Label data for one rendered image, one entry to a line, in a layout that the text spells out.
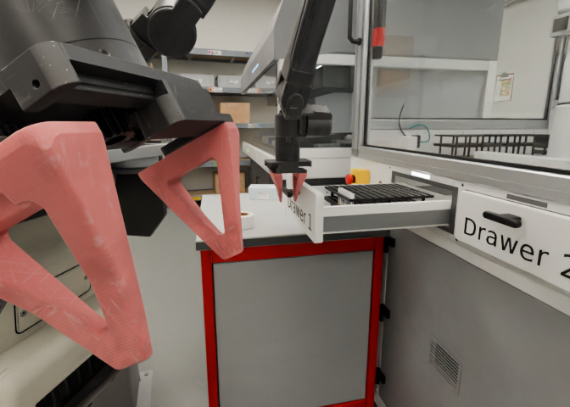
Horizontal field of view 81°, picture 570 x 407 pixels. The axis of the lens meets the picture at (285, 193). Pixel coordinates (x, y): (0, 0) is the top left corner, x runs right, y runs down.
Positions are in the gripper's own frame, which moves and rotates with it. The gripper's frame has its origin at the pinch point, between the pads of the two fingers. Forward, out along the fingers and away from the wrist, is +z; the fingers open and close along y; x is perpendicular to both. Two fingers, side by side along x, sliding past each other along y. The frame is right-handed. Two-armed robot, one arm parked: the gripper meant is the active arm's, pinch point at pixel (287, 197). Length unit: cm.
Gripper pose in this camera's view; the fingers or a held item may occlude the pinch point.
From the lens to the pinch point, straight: 79.9
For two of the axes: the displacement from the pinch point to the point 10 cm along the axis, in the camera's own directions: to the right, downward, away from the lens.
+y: 9.8, -0.5, 2.1
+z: 0.1, 9.8, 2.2
